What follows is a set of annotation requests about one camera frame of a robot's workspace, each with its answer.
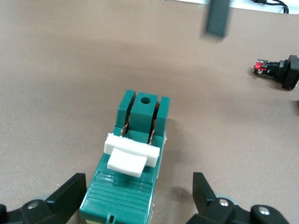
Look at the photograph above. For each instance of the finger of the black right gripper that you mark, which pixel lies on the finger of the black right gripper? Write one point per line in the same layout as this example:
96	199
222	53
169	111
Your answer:
217	18

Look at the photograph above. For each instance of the black square push button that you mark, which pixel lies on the black square push button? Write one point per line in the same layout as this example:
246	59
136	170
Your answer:
285	70

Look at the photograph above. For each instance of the white table edge rail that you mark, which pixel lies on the white table edge rail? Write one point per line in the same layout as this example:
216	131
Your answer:
243	4

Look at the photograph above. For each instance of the green load switch white lever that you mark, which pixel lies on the green load switch white lever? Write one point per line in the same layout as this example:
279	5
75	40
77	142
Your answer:
121	198

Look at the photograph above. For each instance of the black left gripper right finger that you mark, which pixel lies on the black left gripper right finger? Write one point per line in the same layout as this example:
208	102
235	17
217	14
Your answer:
208	207

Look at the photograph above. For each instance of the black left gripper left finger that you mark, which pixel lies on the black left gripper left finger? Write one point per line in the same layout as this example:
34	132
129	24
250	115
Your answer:
63	205

